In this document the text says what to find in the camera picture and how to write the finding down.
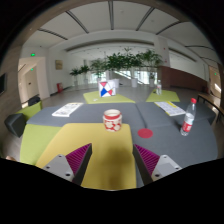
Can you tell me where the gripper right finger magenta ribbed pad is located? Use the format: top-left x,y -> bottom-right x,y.
133,144 -> 181,185

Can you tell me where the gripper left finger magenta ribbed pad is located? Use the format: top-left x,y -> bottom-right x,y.
43,143 -> 92,185

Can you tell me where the distant clear water bottle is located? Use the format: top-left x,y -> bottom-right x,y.
156,80 -> 162,95

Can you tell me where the red round coaster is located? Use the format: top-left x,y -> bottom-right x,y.
138,128 -> 153,138

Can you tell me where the yellow table mat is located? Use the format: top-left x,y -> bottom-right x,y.
36,123 -> 136,190

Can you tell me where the left printed paper sheet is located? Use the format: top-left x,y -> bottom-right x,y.
52,103 -> 82,117

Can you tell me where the printed paper sheet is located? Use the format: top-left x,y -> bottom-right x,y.
156,101 -> 185,116
52,103 -> 82,117

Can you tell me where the clear bottle, red cap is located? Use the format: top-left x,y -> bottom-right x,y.
180,98 -> 197,136

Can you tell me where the red white floral cup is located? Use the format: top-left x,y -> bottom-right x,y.
103,109 -> 122,132

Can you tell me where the right printed paper sheet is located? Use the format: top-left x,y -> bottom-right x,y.
156,101 -> 185,116

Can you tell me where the black chair at left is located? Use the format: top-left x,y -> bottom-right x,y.
4,113 -> 26,137

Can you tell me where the red fire extinguisher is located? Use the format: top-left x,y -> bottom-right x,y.
57,83 -> 63,93

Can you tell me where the white red blue cube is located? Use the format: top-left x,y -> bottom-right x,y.
98,80 -> 116,97

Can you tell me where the green potted plants row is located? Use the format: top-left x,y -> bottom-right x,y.
70,48 -> 163,79

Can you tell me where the yellow framed wall picture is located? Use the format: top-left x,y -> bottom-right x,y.
55,60 -> 63,70

